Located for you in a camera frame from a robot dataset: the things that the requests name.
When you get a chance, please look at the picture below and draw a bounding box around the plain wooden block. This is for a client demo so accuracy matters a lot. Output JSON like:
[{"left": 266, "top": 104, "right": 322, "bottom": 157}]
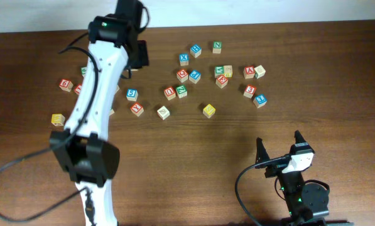
[
  {"left": 254, "top": 65, "right": 266, "bottom": 79},
  {"left": 157, "top": 106, "right": 170, "bottom": 120}
]

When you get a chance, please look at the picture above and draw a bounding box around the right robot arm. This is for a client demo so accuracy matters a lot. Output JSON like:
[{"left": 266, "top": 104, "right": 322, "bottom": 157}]
[{"left": 255, "top": 131, "right": 353, "bottom": 226}]

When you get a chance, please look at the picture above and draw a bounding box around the green N block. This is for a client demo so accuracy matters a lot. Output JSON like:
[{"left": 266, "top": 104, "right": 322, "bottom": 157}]
[{"left": 212, "top": 41, "right": 222, "bottom": 54}]

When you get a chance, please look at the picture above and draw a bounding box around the plain wooden block right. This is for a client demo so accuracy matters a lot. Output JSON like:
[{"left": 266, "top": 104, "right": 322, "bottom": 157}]
[{"left": 254, "top": 65, "right": 266, "bottom": 79}]

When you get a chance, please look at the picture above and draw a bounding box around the yellow W block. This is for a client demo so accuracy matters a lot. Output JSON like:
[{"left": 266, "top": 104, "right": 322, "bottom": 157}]
[{"left": 51, "top": 114, "right": 65, "bottom": 127}]

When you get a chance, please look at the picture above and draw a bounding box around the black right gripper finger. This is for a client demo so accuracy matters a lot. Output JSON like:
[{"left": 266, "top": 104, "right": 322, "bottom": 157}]
[
  {"left": 255, "top": 137, "right": 270, "bottom": 168},
  {"left": 294, "top": 130, "right": 306, "bottom": 144}
]

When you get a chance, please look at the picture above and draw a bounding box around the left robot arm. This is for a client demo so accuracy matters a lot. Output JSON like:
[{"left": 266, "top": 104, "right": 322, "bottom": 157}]
[{"left": 50, "top": 0, "right": 149, "bottom": 225}]

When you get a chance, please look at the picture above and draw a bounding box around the red I block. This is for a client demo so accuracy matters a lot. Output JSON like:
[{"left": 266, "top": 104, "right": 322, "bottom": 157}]
[{"left": 74, "top": 85, "right": 82, "bottom": 95}]

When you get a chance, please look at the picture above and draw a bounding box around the plain wooden block centre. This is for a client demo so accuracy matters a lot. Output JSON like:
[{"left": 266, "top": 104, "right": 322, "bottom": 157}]
[{"left": 157, "top": 106, "right": 170, "bottom": 120}]

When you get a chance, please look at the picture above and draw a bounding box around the green C block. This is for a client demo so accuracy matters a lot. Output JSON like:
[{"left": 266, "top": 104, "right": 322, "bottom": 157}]
[{"left": 81, "top": 67, "right": 87, "bottom": 77}]

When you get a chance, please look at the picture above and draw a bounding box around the red E block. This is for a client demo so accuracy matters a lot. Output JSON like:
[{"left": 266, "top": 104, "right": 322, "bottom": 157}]
[{"left": 215, "top": 75, "right": 229, "bottom": 89}]

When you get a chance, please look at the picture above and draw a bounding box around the red Q block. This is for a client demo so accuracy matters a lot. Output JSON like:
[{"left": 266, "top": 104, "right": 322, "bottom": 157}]
[{"left": 177, "top": 69, "right": 189, "bottom": 83}]

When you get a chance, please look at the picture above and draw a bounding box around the green V block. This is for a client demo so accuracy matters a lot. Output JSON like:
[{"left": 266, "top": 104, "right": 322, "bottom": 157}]
[{"left": 214, "top": 66, "right": 224, "bottom": 78}]

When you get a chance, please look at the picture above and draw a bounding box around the red 3 block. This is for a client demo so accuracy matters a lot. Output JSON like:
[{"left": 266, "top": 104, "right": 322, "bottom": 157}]
[{"left": 243, "top": 85, "right": 257, "bottom": 99}]

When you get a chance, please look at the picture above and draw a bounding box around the green Z block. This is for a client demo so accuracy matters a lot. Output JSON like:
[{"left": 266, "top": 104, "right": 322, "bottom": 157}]
[{"left": 176, "top": 85, "right": 188, "bottom": 99}]

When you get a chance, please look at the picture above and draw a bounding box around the blue X block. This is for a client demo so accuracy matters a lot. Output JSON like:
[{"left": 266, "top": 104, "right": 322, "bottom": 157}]
[{"left": 179, "top": 53, "right": 189, "bottom": 66}]

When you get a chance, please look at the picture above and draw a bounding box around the red U block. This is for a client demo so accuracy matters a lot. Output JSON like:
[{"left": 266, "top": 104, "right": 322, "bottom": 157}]
[{"left": 164, "top": 87, "right": 176, "bottom": 100}]

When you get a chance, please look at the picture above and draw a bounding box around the yellow edged 8 block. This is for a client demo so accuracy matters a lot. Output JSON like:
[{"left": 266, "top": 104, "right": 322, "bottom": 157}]
[{"left": 224, "top": 65, "right": 233, "bottom": 78}]

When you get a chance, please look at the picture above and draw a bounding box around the blue I block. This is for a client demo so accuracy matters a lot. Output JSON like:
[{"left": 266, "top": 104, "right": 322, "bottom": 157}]
[{"left": 253, "top": 94, "right": 267, "bottom": 108}]

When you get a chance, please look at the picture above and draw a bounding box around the blue 5 block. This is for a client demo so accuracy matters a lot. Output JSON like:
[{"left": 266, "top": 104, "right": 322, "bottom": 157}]
[{"left": 126, "top": 89, "right": 138, "bottom": 102}]

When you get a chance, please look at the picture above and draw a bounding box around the red A block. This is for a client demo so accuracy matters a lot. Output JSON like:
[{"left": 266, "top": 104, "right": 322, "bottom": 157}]
[{"left": 243, "top": 65, "right": 255, "bottom": 79}]

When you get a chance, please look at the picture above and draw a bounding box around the yellow S block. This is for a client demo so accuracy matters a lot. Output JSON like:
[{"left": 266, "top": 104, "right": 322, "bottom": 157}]
[{"left": 203, "top": 104, "right": 216, "bottom": 119}]

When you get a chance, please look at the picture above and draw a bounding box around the red 6 block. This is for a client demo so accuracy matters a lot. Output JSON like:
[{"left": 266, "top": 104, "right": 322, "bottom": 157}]
[{"left": 59, "top": 79, "right": 73, "bottom": 92}]

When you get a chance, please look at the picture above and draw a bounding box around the blue P block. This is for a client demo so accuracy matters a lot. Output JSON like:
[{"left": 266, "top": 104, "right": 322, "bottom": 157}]
[{"left": 189, "top": 70, "right": 201, "bottom": 84}]

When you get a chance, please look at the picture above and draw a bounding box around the blue H block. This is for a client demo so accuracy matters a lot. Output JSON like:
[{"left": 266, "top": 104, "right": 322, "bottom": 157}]
[{"left": 190, "top": 44, "right": 202, "bottom": 58}]

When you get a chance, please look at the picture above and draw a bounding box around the red Y block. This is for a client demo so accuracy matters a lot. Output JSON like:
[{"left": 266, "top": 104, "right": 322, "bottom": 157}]
[{"left": 130, "top": 102, "right": 144, "bottom": 117}]

